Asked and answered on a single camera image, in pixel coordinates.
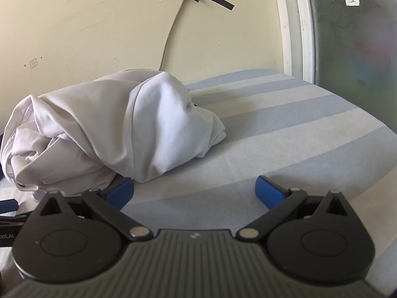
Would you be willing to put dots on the small wall sticker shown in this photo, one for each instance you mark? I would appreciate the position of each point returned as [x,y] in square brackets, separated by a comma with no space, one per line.
[33,63]

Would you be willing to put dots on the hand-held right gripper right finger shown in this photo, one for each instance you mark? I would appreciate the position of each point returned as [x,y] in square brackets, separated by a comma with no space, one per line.
[268,192]

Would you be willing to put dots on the white window frame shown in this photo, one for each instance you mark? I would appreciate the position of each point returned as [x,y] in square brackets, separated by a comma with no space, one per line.
[305,28]

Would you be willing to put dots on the frosted window glass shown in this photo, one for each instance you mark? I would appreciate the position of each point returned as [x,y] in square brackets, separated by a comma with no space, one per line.
[356,56]

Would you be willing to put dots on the blue striped bed sheet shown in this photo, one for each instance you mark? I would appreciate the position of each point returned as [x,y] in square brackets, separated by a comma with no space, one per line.
[279,136]

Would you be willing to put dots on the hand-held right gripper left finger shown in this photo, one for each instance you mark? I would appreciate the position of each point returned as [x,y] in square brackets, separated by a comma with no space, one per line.
[120,191]

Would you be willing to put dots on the white glass sticker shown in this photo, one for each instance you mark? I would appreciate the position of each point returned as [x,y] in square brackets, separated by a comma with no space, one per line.
[352,2]

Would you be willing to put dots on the white shirt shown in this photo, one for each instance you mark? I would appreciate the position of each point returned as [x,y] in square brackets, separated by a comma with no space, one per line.
[102,130]

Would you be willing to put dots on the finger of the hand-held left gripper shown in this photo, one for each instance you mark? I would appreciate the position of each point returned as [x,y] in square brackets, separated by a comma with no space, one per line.
[7,205]

